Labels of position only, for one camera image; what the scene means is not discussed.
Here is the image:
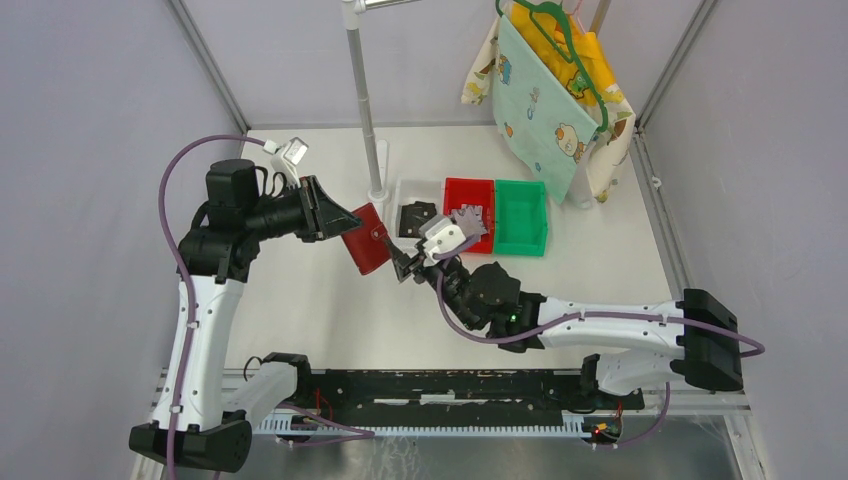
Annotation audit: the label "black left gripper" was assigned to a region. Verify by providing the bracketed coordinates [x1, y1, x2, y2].
[245, 174, 364, 242]

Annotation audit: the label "red leather card holder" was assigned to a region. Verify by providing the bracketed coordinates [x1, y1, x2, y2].
[342, 203, 391, 276]

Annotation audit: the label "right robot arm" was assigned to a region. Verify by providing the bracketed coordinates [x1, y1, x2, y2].
[386, 242, 746, 408]

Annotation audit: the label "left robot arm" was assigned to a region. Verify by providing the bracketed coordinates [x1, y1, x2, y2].
[129, 159, 363, 475]

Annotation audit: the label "black credit cards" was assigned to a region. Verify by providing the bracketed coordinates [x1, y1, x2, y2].
[396, 201, 437, 238]

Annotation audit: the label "silver credit cards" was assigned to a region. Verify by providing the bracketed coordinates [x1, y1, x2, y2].
[450, 204, 488, 238]

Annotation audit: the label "silver stand pole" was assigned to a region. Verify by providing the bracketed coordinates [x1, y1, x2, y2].
[341, 0, 380, 193]

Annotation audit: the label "white plastic bin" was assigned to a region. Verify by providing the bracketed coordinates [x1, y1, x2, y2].
[386, 178, 444, 245]

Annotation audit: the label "white stand base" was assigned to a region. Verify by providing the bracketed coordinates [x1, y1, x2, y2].
[368, 139, 390, 203]

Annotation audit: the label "red plastic bin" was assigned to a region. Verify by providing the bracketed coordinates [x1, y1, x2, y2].
[442, 177, 495, 254]

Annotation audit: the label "green plastic bin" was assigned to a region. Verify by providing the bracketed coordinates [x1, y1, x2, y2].
[493, 179, 548, 257]

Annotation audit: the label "mint cartoon cloth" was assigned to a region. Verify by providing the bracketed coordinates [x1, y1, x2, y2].
[490, 16, 598, 203]

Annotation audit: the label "cream cartoon cloth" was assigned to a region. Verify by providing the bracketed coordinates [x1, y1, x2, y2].
[460, 17, 635, 208]

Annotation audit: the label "yellow garment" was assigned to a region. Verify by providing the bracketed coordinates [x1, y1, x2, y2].
[508, 3, 621, 111]

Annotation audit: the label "green clothes hanger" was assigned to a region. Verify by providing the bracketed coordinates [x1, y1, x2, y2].
[495, 0, 611, 132]

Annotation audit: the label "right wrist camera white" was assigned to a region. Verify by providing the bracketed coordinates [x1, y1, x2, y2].
[417, 215, 467, 262]

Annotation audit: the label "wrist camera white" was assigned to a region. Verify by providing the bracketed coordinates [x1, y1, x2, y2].
[417, 215, 467, 262]
[262, 137, 309, 187]

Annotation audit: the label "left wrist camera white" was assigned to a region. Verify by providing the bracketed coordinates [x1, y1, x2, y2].
[262, 137, 309, 187]

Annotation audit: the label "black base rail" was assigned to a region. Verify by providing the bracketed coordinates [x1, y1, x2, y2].
[287, 369, 645, 426]

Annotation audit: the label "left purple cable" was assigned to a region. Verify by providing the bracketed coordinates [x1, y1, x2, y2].
[157, 135, 376, 480]

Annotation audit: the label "white cable duct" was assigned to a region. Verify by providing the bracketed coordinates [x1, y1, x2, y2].
[253, 409, 611, 440]

